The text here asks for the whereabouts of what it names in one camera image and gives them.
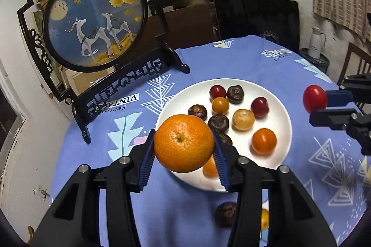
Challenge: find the large orange mandarin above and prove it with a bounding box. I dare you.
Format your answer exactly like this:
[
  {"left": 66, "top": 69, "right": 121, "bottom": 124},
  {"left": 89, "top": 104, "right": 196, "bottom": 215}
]
[{"left": 154, "top": 115, "right": 214, "bottom": 173}]

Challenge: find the dark water chestnut on plate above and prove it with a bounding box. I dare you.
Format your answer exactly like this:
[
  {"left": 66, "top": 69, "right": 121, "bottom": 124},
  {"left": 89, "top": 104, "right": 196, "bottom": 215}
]
[
  {"left": 226, "top": 85, "right": 245, "bottom": 104},
  {"left": 208, "top": 115, "right": 230, "bottom": 133},
  {"left": 218, "top": 133, "right": 233, "bottom": 145},
  {"left": 187, "top": 104, "right": 208, "bottom": 121}
]

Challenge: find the wooden chair at right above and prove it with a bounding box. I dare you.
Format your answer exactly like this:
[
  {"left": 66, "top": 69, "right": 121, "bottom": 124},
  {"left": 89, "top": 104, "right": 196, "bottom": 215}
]
[{"left": 337, "top": 42, "right": 371, "bottom": 108}]

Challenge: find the wooden chair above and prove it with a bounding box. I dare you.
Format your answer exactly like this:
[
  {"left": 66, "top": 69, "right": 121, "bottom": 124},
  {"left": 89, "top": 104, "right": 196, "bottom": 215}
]
[
  {"left": 337, "top": 42, "right": 371, "bottom": 108},
  {"left": 27, "top": 226, "right": 35, "bottom": 246}
]

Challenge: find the pale yellow fruit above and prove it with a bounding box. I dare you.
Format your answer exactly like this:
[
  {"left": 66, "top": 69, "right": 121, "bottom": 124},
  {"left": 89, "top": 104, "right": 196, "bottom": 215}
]
[{"left": 232, "top": 109, "right": 255, "bottom": 132}]

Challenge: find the white round plate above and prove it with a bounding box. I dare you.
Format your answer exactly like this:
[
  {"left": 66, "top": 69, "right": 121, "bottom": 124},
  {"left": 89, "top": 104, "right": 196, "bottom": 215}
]
[{"left": 155, "top": 77, "right": 293, "bottom": 193}]

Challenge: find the orange fruit on plate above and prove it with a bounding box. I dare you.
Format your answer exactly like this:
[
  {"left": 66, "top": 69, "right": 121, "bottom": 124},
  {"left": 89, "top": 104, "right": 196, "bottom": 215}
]
[{"left": 212, "top": 97, "right": 230, "bottom": 115}]

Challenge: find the blue patterned tablecloth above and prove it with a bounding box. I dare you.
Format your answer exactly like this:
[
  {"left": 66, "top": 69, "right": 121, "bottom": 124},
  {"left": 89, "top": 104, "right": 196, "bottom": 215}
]
[{"left": 50, "top": 34, "right": 371, "bottom": 247}]

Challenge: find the white thermos jug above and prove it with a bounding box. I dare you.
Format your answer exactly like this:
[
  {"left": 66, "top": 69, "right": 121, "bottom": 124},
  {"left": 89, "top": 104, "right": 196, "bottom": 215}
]
[{"left": 308, "top": 26, "right": 326, "bottom": 59}]

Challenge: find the dark red cherry tomato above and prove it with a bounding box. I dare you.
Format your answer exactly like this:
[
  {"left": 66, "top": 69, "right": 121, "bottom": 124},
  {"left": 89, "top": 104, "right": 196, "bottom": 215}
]
[
  {"left": 209, "top": 85, "right": 226, "bottom": 100},
  {"left": 251, "top": 97, "right": 269, "bottom": 119}
]

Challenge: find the yellow cherry tomato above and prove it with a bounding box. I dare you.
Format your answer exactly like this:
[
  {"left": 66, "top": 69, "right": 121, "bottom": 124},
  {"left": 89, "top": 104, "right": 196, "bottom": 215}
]
[{"left": 261, "top": 208, "right": 269, "bottom": 231}]

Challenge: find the black chair back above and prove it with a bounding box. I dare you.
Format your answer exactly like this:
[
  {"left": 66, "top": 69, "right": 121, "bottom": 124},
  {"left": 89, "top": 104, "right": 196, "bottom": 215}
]
[{"left": 214, "top": 0, "right": 300, "bottom": 53}]

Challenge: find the round deer screen ornament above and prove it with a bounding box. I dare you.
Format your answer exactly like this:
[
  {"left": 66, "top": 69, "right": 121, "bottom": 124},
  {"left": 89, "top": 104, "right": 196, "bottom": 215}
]
[{"left": 18, "top": 0, "right": 190, "bottom": 143}]

